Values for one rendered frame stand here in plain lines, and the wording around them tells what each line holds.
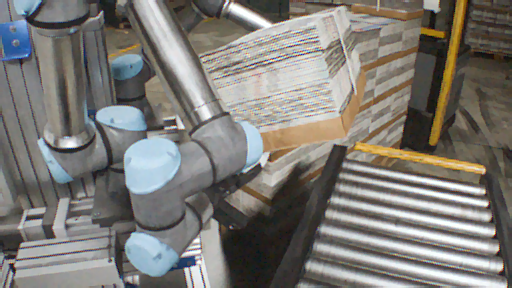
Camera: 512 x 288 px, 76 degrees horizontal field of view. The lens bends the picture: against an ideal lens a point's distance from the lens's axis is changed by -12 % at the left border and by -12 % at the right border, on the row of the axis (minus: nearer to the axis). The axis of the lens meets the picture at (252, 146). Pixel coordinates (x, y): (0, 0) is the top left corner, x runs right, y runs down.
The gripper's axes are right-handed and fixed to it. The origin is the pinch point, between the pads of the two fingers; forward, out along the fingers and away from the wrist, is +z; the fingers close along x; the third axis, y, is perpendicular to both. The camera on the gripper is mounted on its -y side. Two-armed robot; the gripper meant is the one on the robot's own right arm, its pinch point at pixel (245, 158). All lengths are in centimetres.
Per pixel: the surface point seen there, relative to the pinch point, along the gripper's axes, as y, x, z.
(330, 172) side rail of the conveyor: -22.3, -6.1, 30.8
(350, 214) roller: -25.9, -14.4, 13.4
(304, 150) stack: -36, 21, 80
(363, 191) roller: -27.0, -15.8, 25.7
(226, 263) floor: -79, 69, 54
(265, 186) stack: -41, 35, 61
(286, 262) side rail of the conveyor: -22.0, -5.1, -8.3
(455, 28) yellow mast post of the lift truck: -22, -60, 210
